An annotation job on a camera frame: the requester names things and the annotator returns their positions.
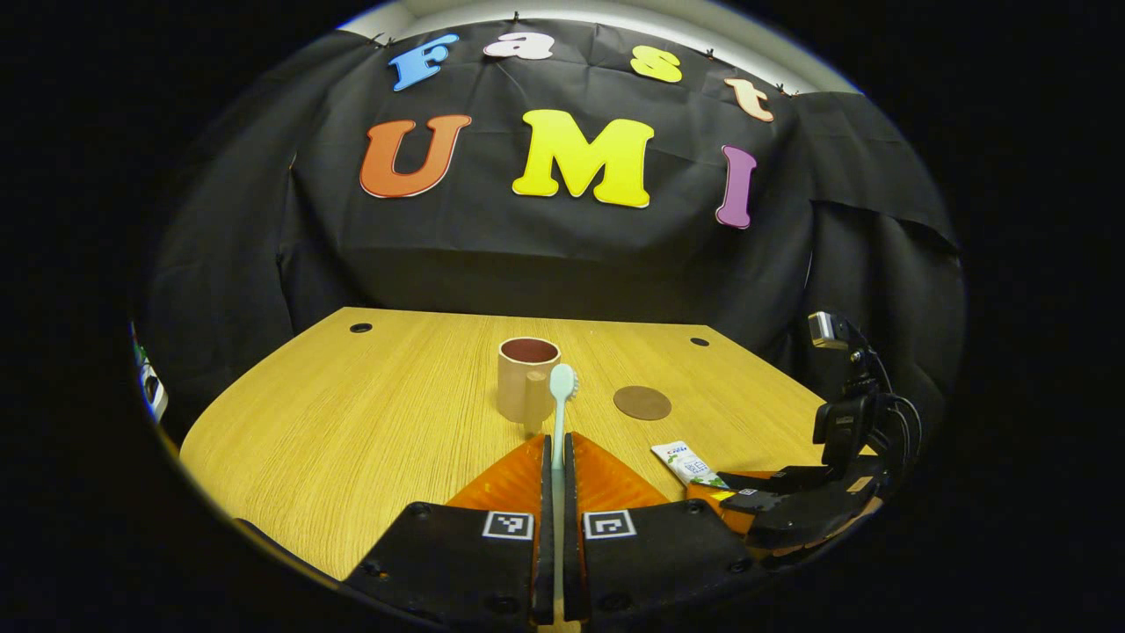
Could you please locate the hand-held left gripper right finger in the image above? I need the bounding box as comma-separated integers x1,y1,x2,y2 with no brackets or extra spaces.
562,431,757,627

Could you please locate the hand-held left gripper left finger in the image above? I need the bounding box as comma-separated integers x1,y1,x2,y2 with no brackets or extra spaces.
343,433,555,627

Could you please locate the white toothpaste tube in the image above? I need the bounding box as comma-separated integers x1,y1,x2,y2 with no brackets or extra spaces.
650,440,730,490

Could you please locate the pale green toothbrush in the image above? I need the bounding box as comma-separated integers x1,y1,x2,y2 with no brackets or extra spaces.
548,363,579,625

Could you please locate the round brown coaster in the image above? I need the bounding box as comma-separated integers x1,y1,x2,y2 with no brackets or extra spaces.
613,385,673,422

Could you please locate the beige cup with brown inside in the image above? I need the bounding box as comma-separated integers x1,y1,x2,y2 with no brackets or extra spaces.
497,337,562,436

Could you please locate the black backdrop cloth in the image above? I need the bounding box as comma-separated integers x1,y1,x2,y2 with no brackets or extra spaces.
141,18,968,440

